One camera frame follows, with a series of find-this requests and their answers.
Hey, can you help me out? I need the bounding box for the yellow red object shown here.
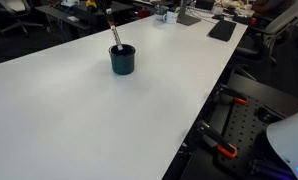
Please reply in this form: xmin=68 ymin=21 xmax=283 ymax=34
xmin=86 ymin=0 xmax=97 ymax=8

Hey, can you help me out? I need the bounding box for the black keyboard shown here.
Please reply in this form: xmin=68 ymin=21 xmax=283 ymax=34
xmin=208 ymin=20 xmax=236 ymax=42

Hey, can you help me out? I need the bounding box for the dark green mug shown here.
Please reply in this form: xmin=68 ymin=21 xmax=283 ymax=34
xmin=109 ymin=44 xmax=136 ymax=75

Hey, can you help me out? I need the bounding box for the white mug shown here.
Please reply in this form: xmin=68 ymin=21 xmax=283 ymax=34
xmin=163 ymin=11 xmax=178 ymax=24

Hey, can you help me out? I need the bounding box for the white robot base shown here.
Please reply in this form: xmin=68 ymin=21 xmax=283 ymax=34
xmin=266 ymin=112 xmax=298 ymax=179

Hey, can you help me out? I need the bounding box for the dark background desk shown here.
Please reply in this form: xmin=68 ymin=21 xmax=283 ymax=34
xmin=34 ymin=0 xmax=135 ymax=37

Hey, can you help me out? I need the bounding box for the grey office chair right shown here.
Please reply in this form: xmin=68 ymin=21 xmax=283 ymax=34
xmin=235 ymin=0 xmax=298 ymax=64

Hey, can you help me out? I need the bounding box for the lower orange black clamp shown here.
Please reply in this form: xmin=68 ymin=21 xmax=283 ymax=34
xmin=197 ymin=120 xmax=238 ymax=159

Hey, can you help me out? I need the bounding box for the upper orange black clamp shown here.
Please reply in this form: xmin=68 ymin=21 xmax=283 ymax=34
xmin=218 ymin=85 xmax=249 ymax=105

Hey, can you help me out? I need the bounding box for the orange black clamp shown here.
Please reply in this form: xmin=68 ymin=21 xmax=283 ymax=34
xmin=218 ymin=85 xmax=249 ymax=105
xmin=197 ymin=120 xmax=238 ymax=159

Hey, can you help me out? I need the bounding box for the red marker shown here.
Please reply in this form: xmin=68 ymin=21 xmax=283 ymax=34
xmin=108 ymin=21 xmax=123 ymax=51

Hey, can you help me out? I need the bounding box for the office chair top left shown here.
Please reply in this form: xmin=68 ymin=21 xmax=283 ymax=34
xmin=0 ymin=0 xmax=43 ymax=35

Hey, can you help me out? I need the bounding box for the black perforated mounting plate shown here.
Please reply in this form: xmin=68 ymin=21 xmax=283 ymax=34
xmin=215 ymin=97 xmax=292 ymax=180

